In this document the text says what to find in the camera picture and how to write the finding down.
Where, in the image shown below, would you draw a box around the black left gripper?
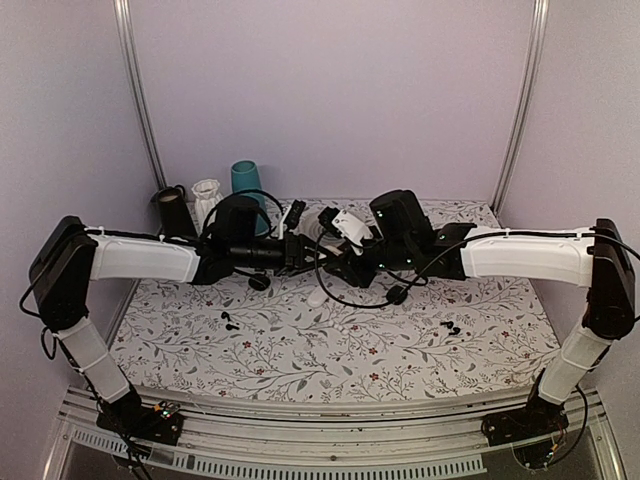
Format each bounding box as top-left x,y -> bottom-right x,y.
232,231 -> 336,278

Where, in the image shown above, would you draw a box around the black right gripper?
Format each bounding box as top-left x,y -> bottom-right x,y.
323,226 -> 414,290

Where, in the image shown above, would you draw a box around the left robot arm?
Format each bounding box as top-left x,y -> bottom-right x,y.
23,192 -> 335,434

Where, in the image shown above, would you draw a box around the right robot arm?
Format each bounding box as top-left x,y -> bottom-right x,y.
319,190 -> 639,436

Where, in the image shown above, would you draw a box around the white oval earbud case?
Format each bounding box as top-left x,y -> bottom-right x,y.
307,289 -> 328,308

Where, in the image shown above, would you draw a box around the black earbud case left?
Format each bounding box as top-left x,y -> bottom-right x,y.
248,273 -> 271,291

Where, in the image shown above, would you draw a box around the black earbud case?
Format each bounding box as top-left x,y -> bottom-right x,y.
385,285 -> 408,305
248,273 -> 271,291

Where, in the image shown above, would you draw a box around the white earbuds on mat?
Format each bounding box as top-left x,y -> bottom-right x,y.
330,323 -> 348,334

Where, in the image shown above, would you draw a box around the black earbud case right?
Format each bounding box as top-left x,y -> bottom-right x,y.
385,285 -> 408,305

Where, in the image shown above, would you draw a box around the white ribbed plate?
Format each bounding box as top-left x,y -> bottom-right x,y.
298,209 -> 367,251

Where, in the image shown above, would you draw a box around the teal vase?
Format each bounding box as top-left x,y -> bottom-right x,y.
231,159 -> 266,212

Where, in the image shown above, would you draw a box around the white ribbed vase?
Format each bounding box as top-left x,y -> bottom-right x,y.
191,179 -> 223,227

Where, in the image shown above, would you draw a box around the floral table mat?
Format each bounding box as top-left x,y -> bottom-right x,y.
111,273 -> 559,403

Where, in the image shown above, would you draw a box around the black cylinder vase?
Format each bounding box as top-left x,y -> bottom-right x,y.
155,187 -> 197,238

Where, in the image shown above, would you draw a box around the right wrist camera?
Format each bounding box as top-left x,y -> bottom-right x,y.
318,207 -> 373,247

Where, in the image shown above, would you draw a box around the right camera cable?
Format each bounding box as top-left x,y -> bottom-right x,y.
314,227 -> 476,309

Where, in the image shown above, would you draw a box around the camera cable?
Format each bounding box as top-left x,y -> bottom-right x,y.
202,188 -> 286,241
314,227 -> 476,309

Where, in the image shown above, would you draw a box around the left camera cable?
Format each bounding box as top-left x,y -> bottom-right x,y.
202,188 -> 286,241

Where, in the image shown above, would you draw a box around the front aluminium rail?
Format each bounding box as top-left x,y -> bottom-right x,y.
47,387 -> 616,480

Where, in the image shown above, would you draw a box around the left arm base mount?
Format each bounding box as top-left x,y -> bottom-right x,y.
96,399 -> 185,446

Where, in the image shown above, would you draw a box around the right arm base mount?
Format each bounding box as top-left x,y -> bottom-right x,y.
481,401 -> 569,446

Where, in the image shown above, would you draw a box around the left aluminium post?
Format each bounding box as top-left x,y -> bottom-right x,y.
113,0 -> 168,189

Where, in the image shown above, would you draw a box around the aluminium post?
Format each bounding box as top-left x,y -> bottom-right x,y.
490,0 -> 550,217
113,0 -> 168,189

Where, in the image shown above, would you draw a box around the right aluminium post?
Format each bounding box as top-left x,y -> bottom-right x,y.
490,0 -> 550,217

